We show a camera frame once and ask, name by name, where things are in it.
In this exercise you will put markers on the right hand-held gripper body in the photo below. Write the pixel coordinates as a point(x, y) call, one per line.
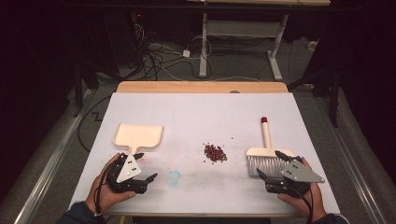
point(300, 175)

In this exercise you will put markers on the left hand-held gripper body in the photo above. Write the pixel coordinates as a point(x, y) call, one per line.
point(128, 171)

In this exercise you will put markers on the person's right hand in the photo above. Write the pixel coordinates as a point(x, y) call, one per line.
point(306, 203)

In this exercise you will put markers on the person's left hand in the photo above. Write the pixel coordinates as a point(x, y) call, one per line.
point(104, 199)

